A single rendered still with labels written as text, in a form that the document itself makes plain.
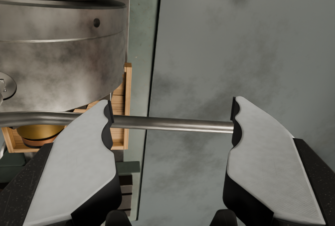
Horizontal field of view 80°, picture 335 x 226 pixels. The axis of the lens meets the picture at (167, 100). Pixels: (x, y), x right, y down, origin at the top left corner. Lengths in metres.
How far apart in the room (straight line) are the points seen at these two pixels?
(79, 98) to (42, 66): 0.06
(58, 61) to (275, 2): 1.67
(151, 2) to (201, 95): 1.04
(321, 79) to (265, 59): 0.68
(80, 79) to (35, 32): 0.07
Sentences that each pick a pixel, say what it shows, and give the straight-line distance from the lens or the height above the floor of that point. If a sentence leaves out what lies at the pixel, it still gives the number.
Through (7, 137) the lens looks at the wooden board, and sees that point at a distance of 0.77.
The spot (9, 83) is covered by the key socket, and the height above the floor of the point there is 1.23.
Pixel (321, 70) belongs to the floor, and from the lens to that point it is 2.34.
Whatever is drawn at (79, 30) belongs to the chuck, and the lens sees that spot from 0.26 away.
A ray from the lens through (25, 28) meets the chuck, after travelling 0.25.
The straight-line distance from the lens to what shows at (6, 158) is 0.94.
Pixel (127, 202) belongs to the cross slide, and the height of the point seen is 0.97.
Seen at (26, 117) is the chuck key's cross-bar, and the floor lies 1.30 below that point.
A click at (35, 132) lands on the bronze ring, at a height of 1.12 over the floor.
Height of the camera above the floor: 1.45
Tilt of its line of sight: 59 degrees down
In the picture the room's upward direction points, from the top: 159 degrees clockwise
